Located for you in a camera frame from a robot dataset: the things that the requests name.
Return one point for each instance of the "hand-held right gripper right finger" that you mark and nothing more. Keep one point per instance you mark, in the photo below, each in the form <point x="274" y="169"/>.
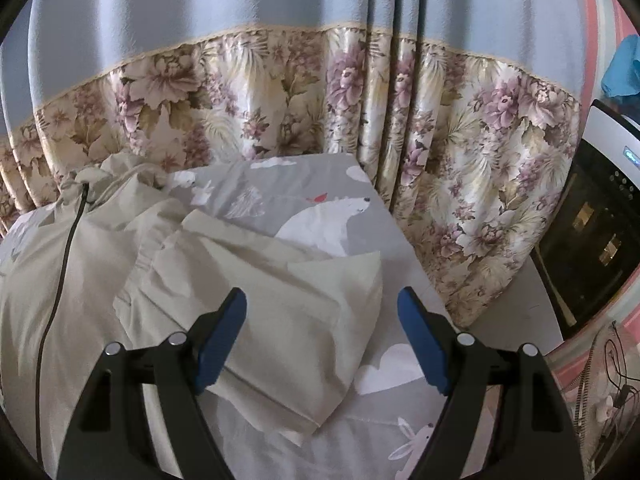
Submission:
<point x="422" y="335"/>

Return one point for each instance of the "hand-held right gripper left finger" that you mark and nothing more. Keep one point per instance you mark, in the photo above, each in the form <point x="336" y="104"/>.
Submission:
<point x="222" y="340"/>

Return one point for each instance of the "beige zip jacket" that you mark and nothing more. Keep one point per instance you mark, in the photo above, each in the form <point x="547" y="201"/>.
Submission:
<point x="250" y="310"/>

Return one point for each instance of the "grey animal print bed sheet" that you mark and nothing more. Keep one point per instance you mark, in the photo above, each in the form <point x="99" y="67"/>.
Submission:
<point x="360" y="240"/>

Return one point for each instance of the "white and black appliance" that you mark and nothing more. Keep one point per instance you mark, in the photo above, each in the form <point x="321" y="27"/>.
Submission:
<point x="590" y="240"/>

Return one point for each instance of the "blue cloth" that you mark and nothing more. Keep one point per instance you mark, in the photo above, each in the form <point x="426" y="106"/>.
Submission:
<point x="622" y="72"/>

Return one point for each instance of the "blue floral curtain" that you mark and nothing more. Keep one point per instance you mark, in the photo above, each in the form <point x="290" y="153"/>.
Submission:
<point x="300" y="10"/>

